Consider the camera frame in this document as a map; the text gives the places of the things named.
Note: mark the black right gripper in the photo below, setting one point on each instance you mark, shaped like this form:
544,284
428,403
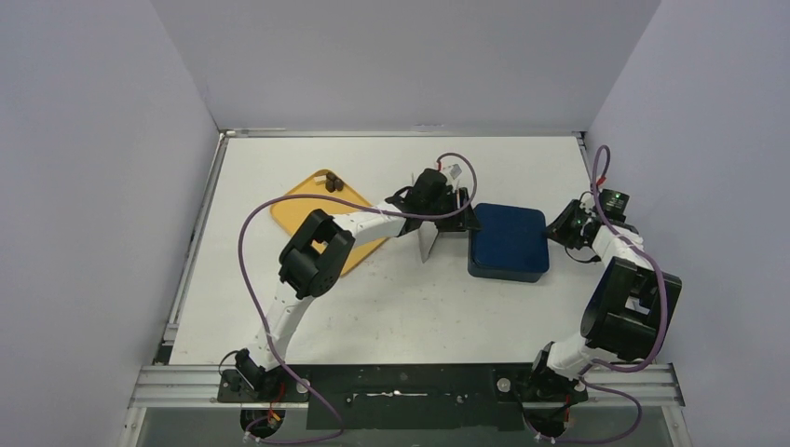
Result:
567,223

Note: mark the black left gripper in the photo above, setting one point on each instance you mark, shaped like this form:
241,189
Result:
462,221

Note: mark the metal tweezers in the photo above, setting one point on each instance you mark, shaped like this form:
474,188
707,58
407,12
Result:
427,243

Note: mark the blue box lid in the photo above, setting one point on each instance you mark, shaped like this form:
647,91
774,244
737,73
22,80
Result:
510,245

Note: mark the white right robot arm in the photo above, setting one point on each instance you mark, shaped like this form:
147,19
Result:
628,315

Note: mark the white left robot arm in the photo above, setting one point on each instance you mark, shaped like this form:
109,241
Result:
313,260

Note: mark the yellow tray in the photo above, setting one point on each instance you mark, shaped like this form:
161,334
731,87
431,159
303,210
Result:
290,214

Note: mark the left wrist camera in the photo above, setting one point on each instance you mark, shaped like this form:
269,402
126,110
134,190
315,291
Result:
452,172

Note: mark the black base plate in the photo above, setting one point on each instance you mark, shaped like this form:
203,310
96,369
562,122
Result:
407,396

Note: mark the aluminium frame rail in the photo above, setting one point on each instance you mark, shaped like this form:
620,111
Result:
182,387

